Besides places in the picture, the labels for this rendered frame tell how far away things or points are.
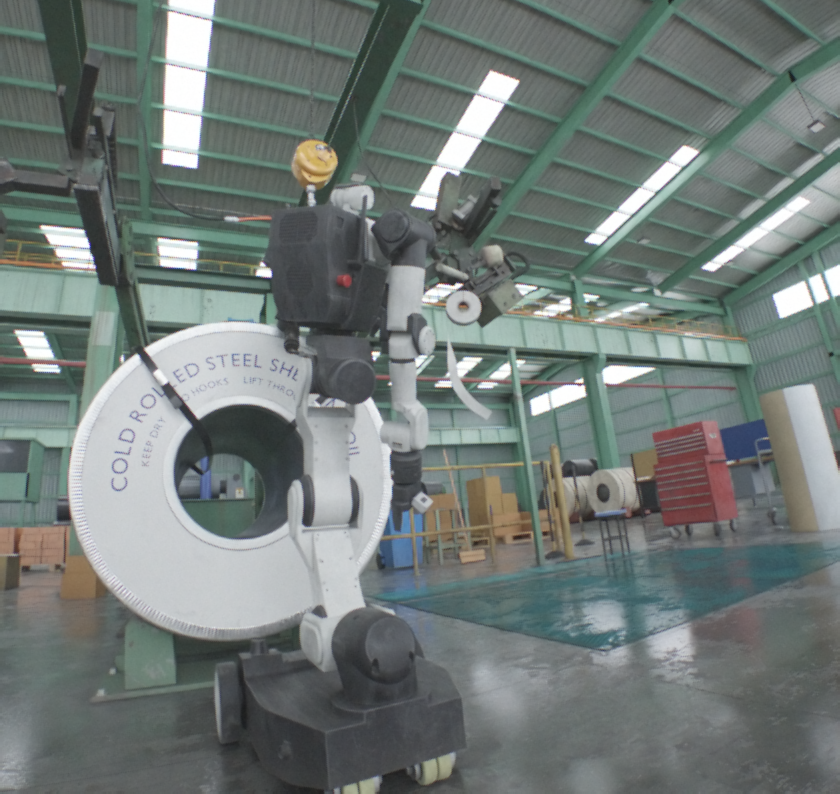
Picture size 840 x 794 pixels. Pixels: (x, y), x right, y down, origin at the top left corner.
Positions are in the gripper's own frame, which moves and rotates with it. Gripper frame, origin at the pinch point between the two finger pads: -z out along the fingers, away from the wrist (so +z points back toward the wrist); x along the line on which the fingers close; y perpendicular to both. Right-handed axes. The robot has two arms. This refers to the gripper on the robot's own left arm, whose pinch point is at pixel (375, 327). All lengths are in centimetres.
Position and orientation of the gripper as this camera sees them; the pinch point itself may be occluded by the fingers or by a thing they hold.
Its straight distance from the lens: 203.0
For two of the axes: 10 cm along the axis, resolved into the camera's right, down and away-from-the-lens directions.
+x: 0.5, 3.5, -9.4
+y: 8.8, 4.3, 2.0
